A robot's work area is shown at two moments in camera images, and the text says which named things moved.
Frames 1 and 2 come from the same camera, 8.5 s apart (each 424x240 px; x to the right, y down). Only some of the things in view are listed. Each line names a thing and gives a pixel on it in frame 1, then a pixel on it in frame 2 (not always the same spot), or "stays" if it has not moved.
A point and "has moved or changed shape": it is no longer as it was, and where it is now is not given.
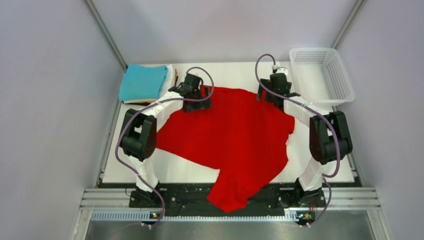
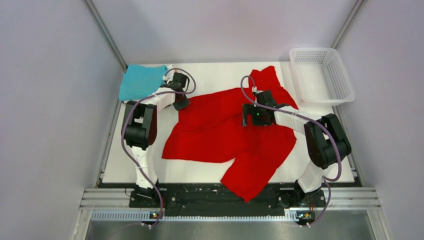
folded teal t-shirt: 142,82 stays
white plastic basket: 321,76 stays
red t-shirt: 241,135 has moved or changed shape
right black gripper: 266,83 -> 249,109
